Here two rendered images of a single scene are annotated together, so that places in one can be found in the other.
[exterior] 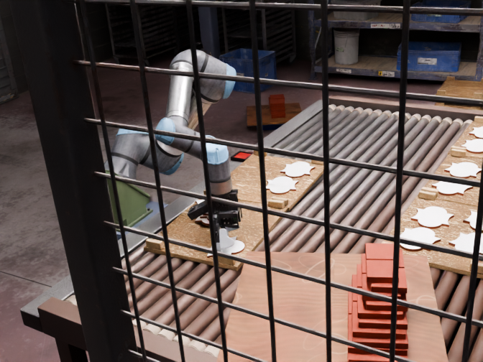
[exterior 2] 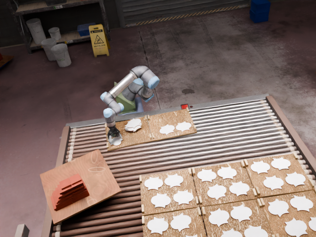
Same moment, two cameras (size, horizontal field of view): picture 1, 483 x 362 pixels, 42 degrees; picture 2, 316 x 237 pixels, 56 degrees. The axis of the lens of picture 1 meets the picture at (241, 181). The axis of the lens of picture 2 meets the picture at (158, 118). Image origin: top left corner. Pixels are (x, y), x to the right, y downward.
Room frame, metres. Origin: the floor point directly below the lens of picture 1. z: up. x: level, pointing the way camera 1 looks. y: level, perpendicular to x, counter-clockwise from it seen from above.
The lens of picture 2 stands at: (0.97, -1.78, 2.80)
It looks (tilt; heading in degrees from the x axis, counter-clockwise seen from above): 40 degrees down; 56
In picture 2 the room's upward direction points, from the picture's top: 8 degrees counter-clockwise
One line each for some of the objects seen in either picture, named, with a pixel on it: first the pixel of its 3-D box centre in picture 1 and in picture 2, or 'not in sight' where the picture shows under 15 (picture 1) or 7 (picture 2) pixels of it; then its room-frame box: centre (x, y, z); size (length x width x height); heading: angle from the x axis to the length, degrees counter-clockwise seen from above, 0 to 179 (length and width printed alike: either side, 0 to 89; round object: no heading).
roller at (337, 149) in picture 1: (291, 191); (172, 133); (2.19, -0.19, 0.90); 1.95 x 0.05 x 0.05; 147
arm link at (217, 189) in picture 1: (220, 184); (111, 122); (1.74, 0.07, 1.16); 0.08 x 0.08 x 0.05
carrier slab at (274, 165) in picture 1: (269, 179); (171, 124); (2.24, -0.11, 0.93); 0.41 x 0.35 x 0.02; 151
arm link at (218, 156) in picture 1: (216, 161); (109, 115); (1.74, 0.07, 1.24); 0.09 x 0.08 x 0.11; 12
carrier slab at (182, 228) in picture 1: (218, 228); (128, 132); (1.88, 0.09, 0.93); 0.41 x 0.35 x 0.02; 152
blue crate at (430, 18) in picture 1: (440, 11); not in sight; (6.39, -2.16, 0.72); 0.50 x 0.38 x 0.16; 53
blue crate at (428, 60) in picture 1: (429, 56); not in sight; (6.43, -2.08, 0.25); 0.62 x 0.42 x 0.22; 67
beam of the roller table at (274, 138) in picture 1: (223, 180); (168, 113); (2.36, 0.08, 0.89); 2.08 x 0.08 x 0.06; 147
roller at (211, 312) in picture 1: (326, 197); (174, 145); (2.10, -0.32, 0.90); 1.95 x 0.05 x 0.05; 147
